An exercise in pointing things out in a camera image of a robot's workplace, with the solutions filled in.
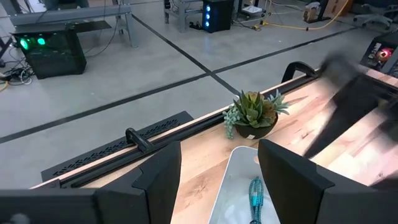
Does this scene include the grey office chair base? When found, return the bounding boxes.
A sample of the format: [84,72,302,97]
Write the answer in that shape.
[353,2,394,30]

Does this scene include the black computer with pink lights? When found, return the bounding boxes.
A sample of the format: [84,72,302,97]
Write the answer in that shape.
[359,32,398,75]

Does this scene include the teal USB-C cable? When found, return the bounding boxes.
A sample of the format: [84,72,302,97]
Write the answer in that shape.
[248,176,264,224]

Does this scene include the black computer with green lights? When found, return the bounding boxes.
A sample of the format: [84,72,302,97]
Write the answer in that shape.
[11,24,88,80]

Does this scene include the grey metal bench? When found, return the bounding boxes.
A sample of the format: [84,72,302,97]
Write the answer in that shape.
[9,4,139,49]

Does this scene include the small cardboard box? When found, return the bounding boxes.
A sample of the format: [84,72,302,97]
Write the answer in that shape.
[303,6,318,23]

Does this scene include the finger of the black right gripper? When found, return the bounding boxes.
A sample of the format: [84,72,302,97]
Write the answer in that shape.
[303,74,391,159]
[377,99,398,142]

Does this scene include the black frame handle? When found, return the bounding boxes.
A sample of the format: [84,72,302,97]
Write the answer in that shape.
[281,61,318,84]
[125,127,155,153]

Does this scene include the potted succulent plant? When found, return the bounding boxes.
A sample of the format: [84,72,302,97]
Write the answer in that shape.
[222,89,290,140]

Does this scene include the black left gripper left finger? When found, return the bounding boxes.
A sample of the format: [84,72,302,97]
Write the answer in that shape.
[95,141,182,224]

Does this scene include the black cable bundle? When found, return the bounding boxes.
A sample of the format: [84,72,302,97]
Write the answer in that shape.
[0,67,34,86]

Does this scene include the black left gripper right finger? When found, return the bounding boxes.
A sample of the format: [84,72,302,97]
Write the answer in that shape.
[257,139,343,224]

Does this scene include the white flat device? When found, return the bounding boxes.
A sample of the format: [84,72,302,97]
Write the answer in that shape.
[241,4,264,15]

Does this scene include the black computer with blue lights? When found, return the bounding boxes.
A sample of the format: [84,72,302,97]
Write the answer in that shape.
[201,0,236,34]

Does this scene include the translucent grey plastic bin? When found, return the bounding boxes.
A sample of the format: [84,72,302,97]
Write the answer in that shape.
[207,145,282,224]

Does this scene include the grey metal table legs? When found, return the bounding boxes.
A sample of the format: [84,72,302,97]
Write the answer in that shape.
[163,0,203,34]

